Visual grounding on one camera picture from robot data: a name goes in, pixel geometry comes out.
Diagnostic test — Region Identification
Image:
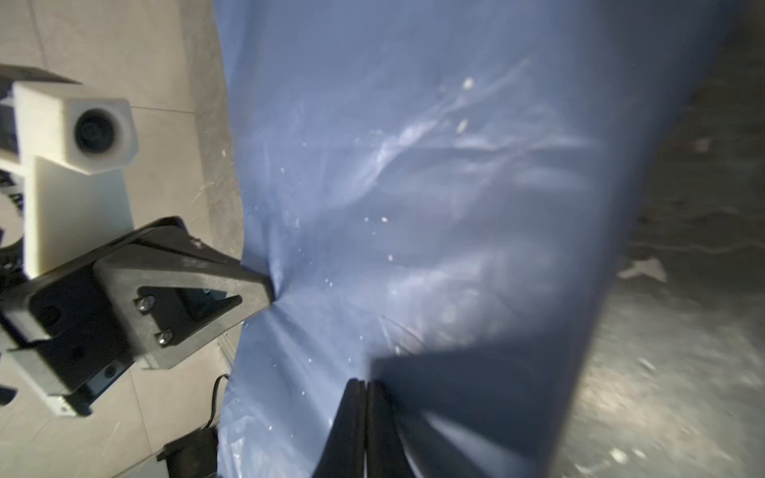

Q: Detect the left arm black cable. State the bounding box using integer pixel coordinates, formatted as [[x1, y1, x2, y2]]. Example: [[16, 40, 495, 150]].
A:
[[205, 372, 231, 430]]

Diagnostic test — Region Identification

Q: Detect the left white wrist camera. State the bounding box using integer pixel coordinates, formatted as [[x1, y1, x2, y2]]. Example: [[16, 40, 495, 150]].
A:
[[1, 81, 139, 278]]

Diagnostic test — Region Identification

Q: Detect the light blue wrapping paper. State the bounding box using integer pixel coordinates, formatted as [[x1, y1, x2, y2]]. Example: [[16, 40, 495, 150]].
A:
[[214, 1, 738, 477]]

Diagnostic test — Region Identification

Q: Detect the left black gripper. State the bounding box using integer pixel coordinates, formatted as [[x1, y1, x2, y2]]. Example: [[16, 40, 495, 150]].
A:
[[1, 216, 273, 417]]

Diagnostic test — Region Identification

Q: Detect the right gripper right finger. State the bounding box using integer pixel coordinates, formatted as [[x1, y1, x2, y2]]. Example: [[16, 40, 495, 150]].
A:
[[366, 380, 414, 478]]

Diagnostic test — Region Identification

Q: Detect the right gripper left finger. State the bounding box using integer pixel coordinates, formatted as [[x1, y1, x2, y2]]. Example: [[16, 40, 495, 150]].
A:
[[313, 378, 367, 478]]

